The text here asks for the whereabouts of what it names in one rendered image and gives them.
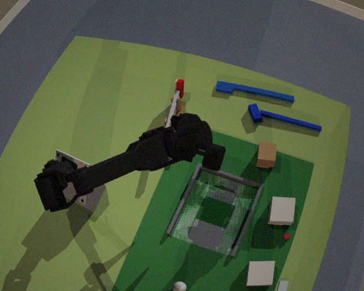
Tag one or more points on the white golf ball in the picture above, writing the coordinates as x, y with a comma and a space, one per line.
179, 286

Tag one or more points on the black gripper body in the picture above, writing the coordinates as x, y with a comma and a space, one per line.
213, 156

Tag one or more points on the dark green flat mat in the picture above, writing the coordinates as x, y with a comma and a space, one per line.
157, 260

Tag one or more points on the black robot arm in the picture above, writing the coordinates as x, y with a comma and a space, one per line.
150, 152

